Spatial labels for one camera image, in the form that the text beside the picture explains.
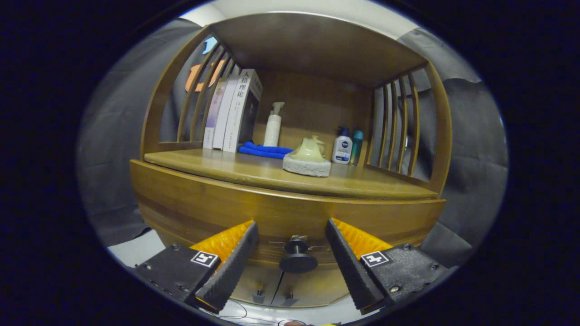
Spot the wooden countertop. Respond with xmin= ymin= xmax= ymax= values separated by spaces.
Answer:
xmin=144 ymin=147 xmax=439 ymax=201

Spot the wooden cabinet door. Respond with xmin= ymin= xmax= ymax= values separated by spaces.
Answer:
xmin=229 ymin=265 xmax=284 ymax=306
xmin=271 ymin=269 xmax=352 ymax=308

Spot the pale purple book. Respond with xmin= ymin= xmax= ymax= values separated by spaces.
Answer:
xmin=203 ymin=81 xmax=227 ymax=149

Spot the wooden cabinet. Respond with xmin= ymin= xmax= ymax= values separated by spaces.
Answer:
xmin=129 ymin=12 xmax=454 ymax=308

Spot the white lotion bottle blue cap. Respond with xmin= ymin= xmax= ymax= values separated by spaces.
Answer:
xmin=331 ymin=127 xmax=353 ymax=164

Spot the thin white book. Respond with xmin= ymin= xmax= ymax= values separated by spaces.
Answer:
xmin=212 ymin=75 xmax=241 ymax=150

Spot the white pump bottle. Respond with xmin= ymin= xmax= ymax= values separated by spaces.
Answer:
xmin=263 ymin=101 xmax=285 ymax=147

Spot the teal slim bottle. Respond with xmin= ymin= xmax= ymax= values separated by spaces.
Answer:
xmin=350 ymin=130 xmax=364 ymax=166

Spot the thin black floor cable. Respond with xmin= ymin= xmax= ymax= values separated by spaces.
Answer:
xmin=222 ymin=299 xmax=281 ymax=326

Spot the blue folded cloth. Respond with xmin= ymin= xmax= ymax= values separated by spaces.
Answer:
xmin=238 ymin=141 xmax=294 ymax=159

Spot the thick white book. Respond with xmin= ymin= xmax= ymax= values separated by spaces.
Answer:
xmin=222 ymin=68 xmax=263 ymax=153

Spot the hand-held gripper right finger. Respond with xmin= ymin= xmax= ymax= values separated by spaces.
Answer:
xmin=325 ymin=218 xmax=450 ymax=316

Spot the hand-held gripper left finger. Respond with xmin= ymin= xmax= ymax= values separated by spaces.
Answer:
xmin=135 ymin=220 xmax=260 ymax=314

